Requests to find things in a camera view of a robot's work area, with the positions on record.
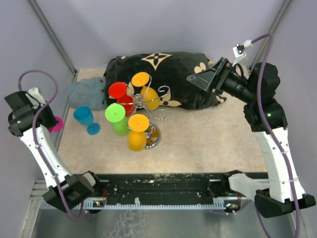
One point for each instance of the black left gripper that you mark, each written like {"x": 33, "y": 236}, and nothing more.
{"x": 53, "y": 121}

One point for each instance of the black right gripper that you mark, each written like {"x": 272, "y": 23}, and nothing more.
{"x": 204, "y": 79}

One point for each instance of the magenta plastic wine glass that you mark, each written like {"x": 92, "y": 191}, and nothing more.
{"x": 58, "y": 127}

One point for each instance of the blue plastic wine glass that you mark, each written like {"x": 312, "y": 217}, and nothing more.
{"x": 85, "y": 117}

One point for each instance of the red plastic wine glass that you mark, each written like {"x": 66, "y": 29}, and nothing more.
{"x": 118, "y": 91}

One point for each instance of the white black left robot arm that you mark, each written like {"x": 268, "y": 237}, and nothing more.
{"x": 30, "y": 120}

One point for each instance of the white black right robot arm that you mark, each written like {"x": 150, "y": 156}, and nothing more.
{"x": 266, "y": 117}

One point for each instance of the green plastic wine glass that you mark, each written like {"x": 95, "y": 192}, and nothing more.
{"x": 115, "y": 114}

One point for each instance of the back orange plastic wine glass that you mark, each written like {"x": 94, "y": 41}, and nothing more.
{"x": 150, "y": 96}

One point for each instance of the orange plastic wine glass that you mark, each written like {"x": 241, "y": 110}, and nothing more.
{"x": 150, "y": 96}
{"x": 137, "y": 139}

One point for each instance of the front orange plastic wine glass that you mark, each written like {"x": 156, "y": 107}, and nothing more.
{"x": 137, "y": 139}

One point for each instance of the black floral plush pillow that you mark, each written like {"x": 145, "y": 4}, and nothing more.
{"x": 170, "y": 69}

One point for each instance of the light blue denim cloth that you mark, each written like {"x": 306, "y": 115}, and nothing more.
{"x": 88, "y": 92}

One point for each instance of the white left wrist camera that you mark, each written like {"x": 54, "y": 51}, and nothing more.
{"x": 35, "y": 97}

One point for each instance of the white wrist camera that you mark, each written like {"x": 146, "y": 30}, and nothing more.
{"x": 240, "y": 52}
{"x": 35, "y": 97}

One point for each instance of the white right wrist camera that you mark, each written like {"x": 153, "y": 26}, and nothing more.
{"x": 240, "y": 52}

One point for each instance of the chrome wire wine glass rack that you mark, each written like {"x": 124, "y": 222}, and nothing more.
{"x": 153, "y": 133}

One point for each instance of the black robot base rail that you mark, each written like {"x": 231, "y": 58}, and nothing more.
{"x": 163, "y": 192}

